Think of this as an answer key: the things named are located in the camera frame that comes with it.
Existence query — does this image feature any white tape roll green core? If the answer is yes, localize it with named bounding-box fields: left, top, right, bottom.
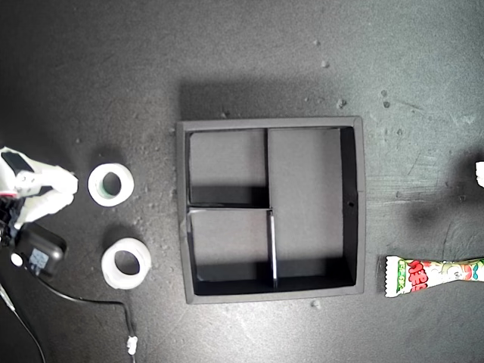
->
left=87, top=163, right=135, bottom=207

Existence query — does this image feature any snack bar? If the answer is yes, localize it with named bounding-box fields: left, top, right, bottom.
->
left=383, top=255, right=484, bottom=299

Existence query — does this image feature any black tray with wells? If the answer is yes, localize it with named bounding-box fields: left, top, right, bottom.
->
left=175, top=116, right=368, bottom=306

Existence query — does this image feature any black camera cable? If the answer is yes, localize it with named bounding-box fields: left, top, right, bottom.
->
left=47, top=278, right=137, bottom=341

